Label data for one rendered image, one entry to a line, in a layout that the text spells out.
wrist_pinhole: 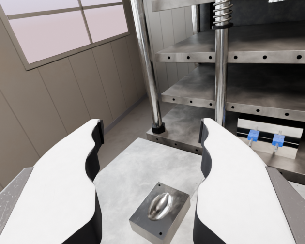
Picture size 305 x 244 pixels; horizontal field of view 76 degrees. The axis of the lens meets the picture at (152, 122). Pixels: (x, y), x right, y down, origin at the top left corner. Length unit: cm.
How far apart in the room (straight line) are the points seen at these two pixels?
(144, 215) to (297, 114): 76
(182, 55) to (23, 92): 162
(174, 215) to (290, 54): 75
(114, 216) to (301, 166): 86
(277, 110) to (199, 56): 43
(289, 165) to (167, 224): 65
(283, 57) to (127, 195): 87
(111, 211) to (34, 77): 169
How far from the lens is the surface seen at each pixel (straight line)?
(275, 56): 96
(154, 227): 76
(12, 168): 231
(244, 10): 178
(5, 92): 217
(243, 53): 98
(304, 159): 119
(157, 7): 115
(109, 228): 89
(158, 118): 126
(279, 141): 109
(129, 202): 93
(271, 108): 105
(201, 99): 112
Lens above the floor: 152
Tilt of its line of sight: 30 degrees down
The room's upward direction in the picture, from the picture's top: 10 degrees counter-clockwise
